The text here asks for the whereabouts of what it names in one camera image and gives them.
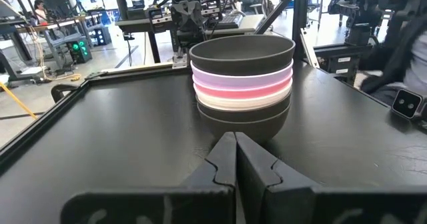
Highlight black keyboard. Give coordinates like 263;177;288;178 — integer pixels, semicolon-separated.
213;13;245;31

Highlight grey desk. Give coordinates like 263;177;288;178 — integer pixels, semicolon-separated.
115;13;266;65

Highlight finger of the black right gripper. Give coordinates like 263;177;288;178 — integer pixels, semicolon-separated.
189;0;224;30
148;3;193;32

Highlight computer tower white lights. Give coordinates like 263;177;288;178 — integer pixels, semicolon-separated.
87;25;113;47

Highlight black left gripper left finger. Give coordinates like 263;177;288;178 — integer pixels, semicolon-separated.
61;131;238;224

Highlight black bowl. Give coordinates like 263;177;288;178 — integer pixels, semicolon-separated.
188;34;296;77
196;92;292;145

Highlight yellow cable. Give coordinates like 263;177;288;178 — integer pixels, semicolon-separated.
0;81;39;121

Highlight purple bowl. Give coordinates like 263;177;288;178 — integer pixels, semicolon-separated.
189;59;294;89

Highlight black table-level camera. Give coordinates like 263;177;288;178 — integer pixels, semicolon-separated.
390;88;424;120

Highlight computer tower green lights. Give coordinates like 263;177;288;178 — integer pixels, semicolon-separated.
65;37;93;65

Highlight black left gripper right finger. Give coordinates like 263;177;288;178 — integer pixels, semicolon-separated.
235;132;427;224

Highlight white bowl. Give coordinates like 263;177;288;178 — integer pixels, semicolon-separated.
195;85;293;112

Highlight pink bowl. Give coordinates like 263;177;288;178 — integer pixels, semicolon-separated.
192;76;294;100

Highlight black equipment cabinet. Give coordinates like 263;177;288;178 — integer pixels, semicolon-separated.
313;43;374;85

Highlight black frame handle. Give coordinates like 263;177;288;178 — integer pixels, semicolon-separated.
50;83;80;104

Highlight office chair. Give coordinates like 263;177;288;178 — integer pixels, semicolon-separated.
250;0;275;17

